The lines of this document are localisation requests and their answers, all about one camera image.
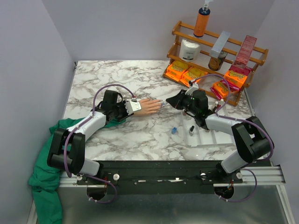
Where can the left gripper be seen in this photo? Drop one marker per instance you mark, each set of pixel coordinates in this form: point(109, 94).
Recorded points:
point(125, 115)

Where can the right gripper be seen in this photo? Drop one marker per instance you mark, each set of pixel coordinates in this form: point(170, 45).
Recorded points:
point(176, 100)

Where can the mannequin hand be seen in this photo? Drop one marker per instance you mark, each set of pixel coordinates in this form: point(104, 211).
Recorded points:
point(148, 107)

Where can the blue nail polish bottle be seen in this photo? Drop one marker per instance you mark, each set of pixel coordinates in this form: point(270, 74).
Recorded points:
point(174, 131)

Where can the green jacket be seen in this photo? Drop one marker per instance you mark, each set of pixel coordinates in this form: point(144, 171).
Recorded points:
point(44, 181)

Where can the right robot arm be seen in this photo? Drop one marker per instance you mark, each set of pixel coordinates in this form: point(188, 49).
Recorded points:
point(251, 139)

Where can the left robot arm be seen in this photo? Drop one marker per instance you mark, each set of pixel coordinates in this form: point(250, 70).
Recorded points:
point(67, 150)

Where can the black cap glitter polish bottle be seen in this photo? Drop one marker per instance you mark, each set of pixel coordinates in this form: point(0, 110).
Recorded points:
point(191, 129)

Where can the orange box far left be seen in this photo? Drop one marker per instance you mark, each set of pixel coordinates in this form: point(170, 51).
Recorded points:
point(176, 69)

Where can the white organizer tray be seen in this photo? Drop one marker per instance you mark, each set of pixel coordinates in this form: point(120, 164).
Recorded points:
point(202, 137)

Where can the orange pink box lower right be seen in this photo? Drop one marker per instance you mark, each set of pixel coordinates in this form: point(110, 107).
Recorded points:
point(220, 89)

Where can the orange pink box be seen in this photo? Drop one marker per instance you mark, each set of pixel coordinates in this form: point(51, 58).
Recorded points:
point(237, 76)
point(220, 89)

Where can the dark glass jar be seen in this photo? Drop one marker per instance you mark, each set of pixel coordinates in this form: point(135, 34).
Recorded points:
point(216, 63)

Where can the white jar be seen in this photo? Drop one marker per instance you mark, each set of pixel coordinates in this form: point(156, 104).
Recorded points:
point(189, 50)

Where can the wooden shelf rack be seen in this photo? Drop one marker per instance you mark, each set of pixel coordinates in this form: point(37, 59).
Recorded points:
point(185, 31)

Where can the orange pink box upper right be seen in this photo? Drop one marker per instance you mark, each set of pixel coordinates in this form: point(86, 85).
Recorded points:
point(237, 76)

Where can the grey blue tall box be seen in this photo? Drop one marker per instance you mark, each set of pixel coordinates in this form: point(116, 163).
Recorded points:
point(219, 44)

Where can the red tall box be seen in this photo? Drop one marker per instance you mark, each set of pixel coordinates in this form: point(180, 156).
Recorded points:
point(245, 51)

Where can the orange spray bottle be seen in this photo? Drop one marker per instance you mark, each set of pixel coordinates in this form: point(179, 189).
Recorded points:
point(202, 19)

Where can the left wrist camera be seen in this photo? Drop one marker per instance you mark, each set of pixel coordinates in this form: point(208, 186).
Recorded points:
point(132, 106)

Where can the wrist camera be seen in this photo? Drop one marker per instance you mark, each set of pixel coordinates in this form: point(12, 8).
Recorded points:
point(132, 106)
point(192, 87)

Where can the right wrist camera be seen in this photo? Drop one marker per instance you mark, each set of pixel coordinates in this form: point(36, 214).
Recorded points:
point(192, 87)

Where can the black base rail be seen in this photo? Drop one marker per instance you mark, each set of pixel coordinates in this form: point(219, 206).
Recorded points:
point(165, 177)

